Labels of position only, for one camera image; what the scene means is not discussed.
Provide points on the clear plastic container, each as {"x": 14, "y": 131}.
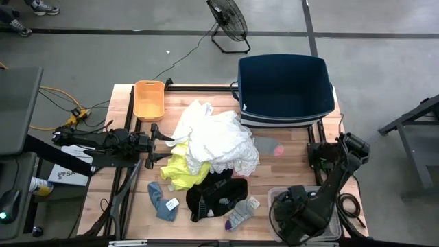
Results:
{"x": 334, "y": 226}

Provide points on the grey sock purple toe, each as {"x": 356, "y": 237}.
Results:
{"x": 238, "y": 214}

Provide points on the orange plastic basket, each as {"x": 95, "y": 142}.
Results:
{"x": 149, "y": 101}

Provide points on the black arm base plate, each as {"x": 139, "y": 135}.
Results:
{"x": 109, "y": 161}
{"x": 313, "y": 151}

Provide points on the black patterned underwear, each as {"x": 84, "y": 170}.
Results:
{"x": 216, "y": 195}

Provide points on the black computer mouse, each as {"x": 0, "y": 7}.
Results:
{"x": 10, "y": 204}

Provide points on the white paper tag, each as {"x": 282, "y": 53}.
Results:
{"x": 254, "y": 202}
{"x": 172, "y": 204}

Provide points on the white yellow can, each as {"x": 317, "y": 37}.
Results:
{"x": 41, "y": 187}

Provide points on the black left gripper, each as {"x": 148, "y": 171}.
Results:
{"x": 142, "y": 144}

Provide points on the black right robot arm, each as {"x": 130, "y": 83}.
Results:
{"x": 329, "y": 192}

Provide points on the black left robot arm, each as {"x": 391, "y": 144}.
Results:
{"x": 89, "y": 139}

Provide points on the white handwritten underwear tag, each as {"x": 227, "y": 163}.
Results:
{"x": 210, "y": 214}

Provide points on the yellow shirt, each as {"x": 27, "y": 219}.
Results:
{"x": 178, "y": 171}

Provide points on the black floor fan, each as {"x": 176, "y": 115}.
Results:
{"x": 228, "y": 19}

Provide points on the person's shoe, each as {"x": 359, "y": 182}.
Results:
{"x": 20, "y": 28}
{"x": 44, "y": 8}

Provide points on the person's leg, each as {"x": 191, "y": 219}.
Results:
{"x": 7, "y": 13}

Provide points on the silver metal bracket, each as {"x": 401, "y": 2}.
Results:
{"x": 127, "y": 243}

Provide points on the dark grey monitor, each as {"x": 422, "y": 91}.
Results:
{"x": 17, "y": 109}

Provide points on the grey sock pink toe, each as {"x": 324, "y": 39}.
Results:
{"x": 267, "y": 145}

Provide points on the black metal stand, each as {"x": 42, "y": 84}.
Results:
{"x": 406, "y": 118}

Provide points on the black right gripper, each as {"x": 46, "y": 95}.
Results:
{"x": 291, "y": 206}

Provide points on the blue sock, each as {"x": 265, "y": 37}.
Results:
{"x": 159, "y": 202}

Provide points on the black diagonal beam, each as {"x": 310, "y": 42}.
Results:
{"x": 51, "y": 154}

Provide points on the black side desk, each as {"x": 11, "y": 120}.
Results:
{"x": 22, "y": 171}

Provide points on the navy white striped fabric bin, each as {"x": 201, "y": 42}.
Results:
{"x": 284, "y": 85}

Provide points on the large white cloth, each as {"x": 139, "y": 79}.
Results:
{"x": 223, "y": 140}

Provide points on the white printed paper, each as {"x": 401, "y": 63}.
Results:
{"x": 68, "y": 175}

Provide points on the yellow power plug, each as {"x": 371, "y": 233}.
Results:
{"x": 77, "y": 115}

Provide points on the small black knob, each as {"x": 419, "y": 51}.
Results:
{"x": 37, "y": 232}

